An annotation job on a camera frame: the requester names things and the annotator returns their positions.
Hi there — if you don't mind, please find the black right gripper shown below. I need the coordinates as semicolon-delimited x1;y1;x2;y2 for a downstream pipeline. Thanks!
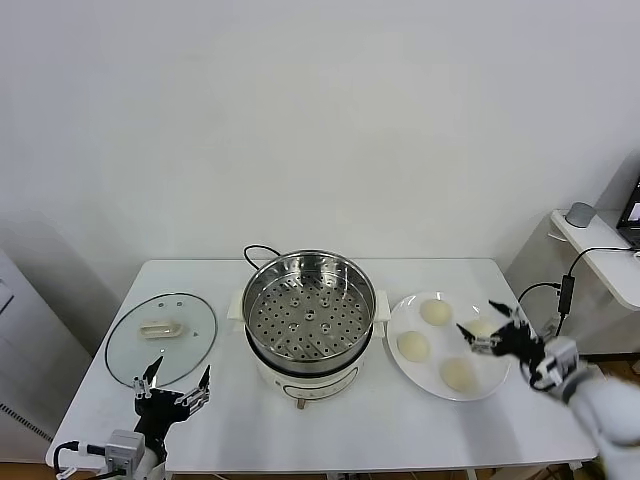
455;299;546;374

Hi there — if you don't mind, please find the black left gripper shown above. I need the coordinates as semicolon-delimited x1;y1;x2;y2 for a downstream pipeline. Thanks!
132;355;212;451

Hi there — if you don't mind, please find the white steamed baozi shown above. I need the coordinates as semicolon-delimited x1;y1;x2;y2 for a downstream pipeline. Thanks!
439;357;480;392
396;330;432;362
464;319;499;341
418;298;453;327

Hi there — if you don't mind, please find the glass lid with cream handle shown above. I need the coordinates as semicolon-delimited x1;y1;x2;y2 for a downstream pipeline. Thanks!
103;292;220;390

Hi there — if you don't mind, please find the perforated steel steamer basket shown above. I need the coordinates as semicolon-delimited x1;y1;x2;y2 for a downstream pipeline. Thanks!
241;248;377;374

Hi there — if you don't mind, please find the white round plate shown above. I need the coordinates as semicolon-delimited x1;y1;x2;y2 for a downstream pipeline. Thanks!
386;291;512;402

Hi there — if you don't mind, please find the white side desk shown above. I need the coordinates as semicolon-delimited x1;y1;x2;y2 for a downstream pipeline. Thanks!
549;208;640;309

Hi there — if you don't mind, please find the white cabinet unit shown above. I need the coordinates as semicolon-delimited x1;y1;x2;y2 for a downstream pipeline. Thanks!
0;247;94;441

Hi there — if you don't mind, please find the black laptop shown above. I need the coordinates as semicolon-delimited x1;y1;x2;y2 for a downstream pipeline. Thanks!
617;172;640;249

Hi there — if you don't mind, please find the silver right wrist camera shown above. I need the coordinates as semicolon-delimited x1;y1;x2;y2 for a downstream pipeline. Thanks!
542;335;581;389

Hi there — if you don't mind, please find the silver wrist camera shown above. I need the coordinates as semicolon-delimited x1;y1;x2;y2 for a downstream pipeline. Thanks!
104;429;146;474
542;335;581;389

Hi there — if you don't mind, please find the black cable with adapter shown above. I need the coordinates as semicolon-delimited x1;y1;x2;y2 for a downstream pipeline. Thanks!
517;244;640;351

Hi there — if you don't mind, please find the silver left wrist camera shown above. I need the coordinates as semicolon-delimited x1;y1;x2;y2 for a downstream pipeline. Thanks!
104;429;146;474

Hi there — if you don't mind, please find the black left camera cable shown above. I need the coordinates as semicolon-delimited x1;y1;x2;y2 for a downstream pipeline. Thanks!
52;439;109;480

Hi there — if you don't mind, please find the black cooker power cable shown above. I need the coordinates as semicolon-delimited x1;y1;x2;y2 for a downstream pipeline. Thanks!
243;243;281;271

